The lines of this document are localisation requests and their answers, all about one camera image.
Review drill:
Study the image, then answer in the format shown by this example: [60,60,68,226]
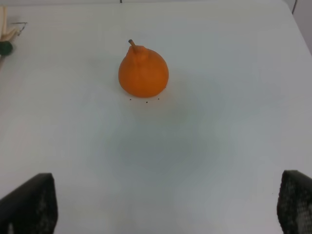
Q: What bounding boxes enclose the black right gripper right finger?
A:
[277,170,312,234]

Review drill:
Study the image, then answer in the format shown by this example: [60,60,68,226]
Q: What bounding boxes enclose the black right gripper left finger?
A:
[0,173,58,234]

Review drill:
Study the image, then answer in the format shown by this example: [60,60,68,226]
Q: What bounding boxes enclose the orange fruit with stem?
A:
[118,39,169,98]

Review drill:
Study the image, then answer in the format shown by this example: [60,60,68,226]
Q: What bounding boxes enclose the white linen bag green handles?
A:
[0,5,28,58]

